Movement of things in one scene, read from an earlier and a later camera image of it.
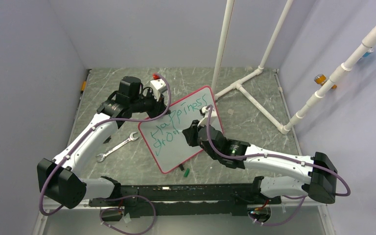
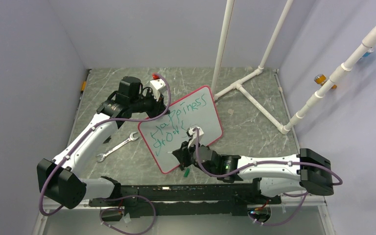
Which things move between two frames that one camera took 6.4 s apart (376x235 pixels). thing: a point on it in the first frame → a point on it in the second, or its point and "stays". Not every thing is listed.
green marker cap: [186, 172] stays
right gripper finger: [191, 134] → [180, 156]
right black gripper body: [214, 156] → [189, 157]
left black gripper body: [150, 105] stays
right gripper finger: [193, 129] → [184, 148]
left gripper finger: [162, 109] stays
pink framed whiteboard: [163, 134] stays
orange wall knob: [321, 79] stays
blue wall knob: [368, 53] stays
